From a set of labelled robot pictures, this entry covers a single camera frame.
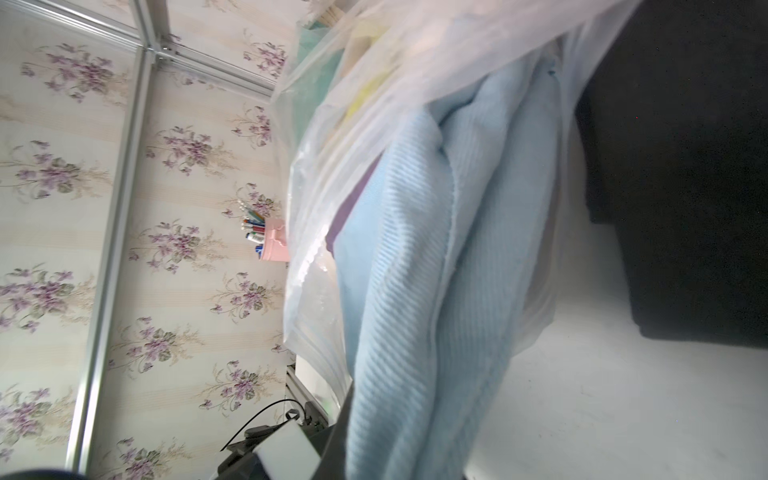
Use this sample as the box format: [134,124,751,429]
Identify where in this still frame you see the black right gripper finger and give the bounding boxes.
[312,386,355,480]

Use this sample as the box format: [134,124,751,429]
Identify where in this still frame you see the purple garment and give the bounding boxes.
[325,156,381,256]

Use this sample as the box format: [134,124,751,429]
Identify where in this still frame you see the light blue garment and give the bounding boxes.
[334,50,562,479]

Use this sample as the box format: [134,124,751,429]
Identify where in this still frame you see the clear plastic vacuum bag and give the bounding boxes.
[272,1,637,403]

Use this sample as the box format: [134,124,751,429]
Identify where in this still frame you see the dark grey trousers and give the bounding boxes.
[577,1,767,348]

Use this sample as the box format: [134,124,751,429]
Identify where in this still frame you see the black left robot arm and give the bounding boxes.
[212,398,334,480]

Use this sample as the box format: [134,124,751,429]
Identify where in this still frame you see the pink pen cup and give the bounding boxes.
[239,201,290,263]

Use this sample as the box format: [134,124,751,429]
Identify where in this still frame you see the yellow folded garment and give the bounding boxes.
[344,73,390,121]

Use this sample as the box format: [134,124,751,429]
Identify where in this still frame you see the green folded garment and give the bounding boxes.
[290,22,343,144]

